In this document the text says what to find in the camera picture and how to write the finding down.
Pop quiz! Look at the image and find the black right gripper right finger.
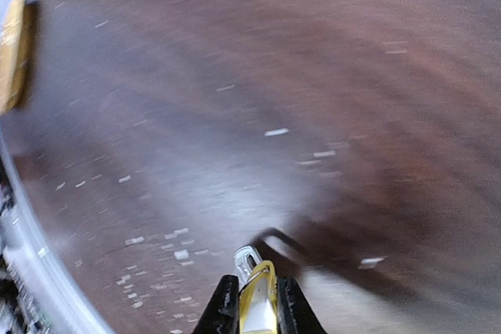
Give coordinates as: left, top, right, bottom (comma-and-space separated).
277, 277, 326, 334

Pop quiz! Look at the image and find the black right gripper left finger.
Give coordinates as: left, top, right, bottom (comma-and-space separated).
193, 275, 240, 334

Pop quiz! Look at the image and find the yellow dotted plate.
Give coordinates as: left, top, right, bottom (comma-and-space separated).
1, 0, 32, 115

